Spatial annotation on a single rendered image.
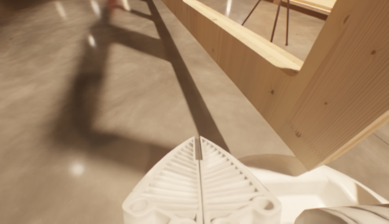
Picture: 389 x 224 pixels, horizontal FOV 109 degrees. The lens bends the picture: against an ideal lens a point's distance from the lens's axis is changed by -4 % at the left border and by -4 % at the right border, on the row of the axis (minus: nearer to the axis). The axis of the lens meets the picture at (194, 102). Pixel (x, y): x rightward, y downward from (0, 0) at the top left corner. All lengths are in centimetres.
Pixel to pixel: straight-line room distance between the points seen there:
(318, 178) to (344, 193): 6
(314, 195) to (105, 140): 95
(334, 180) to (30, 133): 144
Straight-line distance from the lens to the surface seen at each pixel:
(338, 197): 55
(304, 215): 24
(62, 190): 98
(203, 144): 16
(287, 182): 48
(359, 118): 35
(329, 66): 35
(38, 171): 111
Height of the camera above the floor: 75
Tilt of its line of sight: 46 degrees down
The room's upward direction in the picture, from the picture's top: straight up
